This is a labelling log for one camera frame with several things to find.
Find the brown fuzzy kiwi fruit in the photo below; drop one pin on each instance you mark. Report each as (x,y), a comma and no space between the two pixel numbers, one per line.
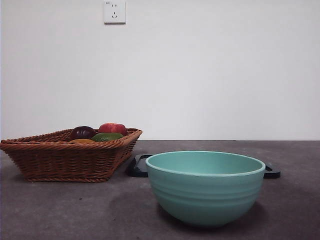
(82,141)

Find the teal ribbed bowl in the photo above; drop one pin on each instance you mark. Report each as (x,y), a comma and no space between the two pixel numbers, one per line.
(205,195)

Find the red apple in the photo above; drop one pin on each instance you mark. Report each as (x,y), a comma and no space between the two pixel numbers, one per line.
(112,128)

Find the dark teal rectangular tray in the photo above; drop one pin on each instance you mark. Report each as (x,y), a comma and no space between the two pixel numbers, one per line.
(137,167)

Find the green avocado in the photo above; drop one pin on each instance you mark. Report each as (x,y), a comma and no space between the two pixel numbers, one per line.
(107,137)

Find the dark purple round fruit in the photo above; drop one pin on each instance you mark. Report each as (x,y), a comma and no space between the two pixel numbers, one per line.
(82,132)

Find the brown wicker basket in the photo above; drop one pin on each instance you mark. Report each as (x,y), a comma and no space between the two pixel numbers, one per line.
(62,160)

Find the white wall socket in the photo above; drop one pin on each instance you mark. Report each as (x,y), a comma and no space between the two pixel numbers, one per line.
(115,12)

